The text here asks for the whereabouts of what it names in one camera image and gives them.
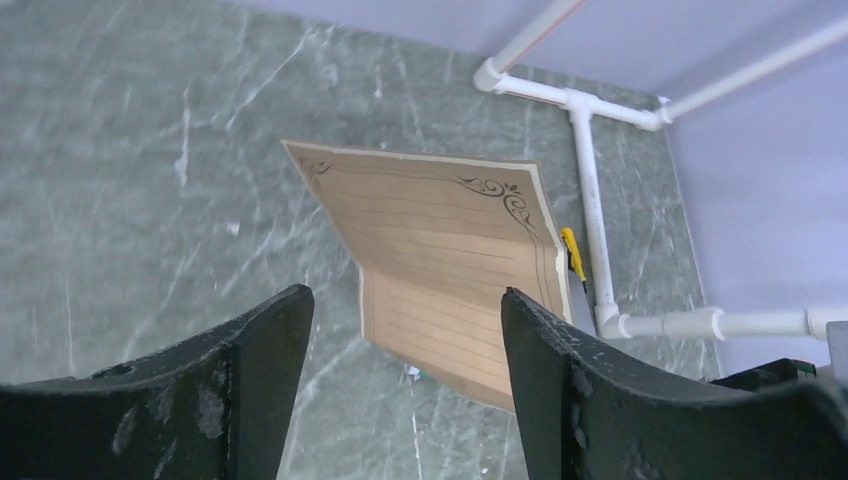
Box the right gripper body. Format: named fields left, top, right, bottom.
left=710, top=358, right=817, bottom=390

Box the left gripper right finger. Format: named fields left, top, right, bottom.
left=501, top=288, right=847, bottom=479

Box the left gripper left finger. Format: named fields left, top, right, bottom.
left=1, top=284, right=315, bottom=479

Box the tan lined letter paper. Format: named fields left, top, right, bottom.
left=283, top=140, right=572, bottom=411

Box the yellow black screwdriver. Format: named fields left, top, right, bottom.
left=560, top=227, right=587, bottom=292

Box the white PVC pipe frame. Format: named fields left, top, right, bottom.
left=472, top=0, right=848, bottom=342

